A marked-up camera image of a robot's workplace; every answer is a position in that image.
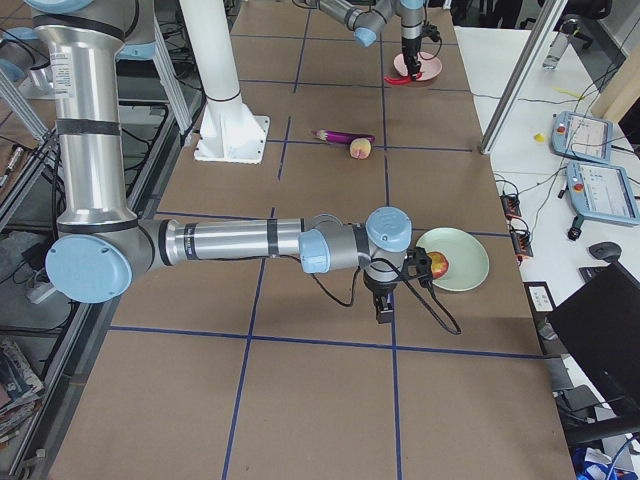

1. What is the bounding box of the purple eggplant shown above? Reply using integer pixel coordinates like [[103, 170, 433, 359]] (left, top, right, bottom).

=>
[[310, 129, 375, 145]]

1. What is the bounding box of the plastic water bottle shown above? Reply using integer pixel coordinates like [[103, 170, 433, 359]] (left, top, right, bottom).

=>
[[542, 19, 579, 70]]

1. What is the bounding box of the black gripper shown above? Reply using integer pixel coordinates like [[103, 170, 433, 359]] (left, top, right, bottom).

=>
[[402, 36, 421, 79], [363, 272, 397, 324]]

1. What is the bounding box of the blue teach pendant near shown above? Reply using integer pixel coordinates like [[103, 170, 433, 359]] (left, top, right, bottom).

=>
[[566, 160, 639, 226]]

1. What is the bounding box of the aluminium frame post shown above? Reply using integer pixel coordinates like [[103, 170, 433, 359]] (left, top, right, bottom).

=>
[[479, 0, 567, 155]]

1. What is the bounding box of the black laptop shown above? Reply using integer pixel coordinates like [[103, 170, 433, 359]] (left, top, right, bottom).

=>
[[547, 263, 639, 416]]

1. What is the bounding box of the green plastic plate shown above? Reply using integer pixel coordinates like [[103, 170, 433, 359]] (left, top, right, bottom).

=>
[[416, 227, 489, 292]]

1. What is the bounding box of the blue teach pendant far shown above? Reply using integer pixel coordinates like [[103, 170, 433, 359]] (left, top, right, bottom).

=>
[[550, 111, 613, 164]]

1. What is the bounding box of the brown paper table cover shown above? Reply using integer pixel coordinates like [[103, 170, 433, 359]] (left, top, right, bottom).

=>
[[49, 1, 573, 479]]

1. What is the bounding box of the black computer mouse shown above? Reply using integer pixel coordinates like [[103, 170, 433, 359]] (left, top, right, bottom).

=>
[[588, 241, 622, 263]]

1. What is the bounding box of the blue teach pendant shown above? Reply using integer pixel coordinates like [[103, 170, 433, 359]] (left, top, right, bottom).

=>
[[550, 111, 613, 164], [566, 160, 639, 226]]

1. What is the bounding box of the pale green pink peach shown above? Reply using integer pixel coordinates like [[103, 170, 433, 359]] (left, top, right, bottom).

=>
[[349, 137, 372, 160]]

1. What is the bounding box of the red chili pepper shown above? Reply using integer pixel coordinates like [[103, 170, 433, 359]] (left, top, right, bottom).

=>
[[383, 72, 422, 86]]

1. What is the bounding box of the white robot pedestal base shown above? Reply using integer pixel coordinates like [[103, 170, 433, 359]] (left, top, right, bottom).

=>
[[180, 0, 270, 164]]

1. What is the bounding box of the pink plastic plate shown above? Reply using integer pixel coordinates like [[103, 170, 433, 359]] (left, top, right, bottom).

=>
[[393, 51, 443, 82]]

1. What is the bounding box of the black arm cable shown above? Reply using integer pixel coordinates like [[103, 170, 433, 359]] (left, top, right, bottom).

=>
[[309, 254, 463, 336], [417, 20, 444, 64]]

